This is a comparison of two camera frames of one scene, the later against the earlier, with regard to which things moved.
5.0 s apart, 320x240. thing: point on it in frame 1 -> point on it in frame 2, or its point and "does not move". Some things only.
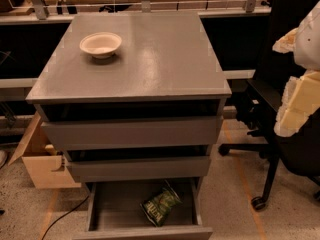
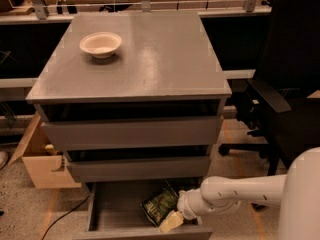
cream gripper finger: [287, 43] -> [173, 221]
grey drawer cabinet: [133, 97] does not move
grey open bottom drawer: [114, 212] does not move
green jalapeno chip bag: [157, 208] does not move
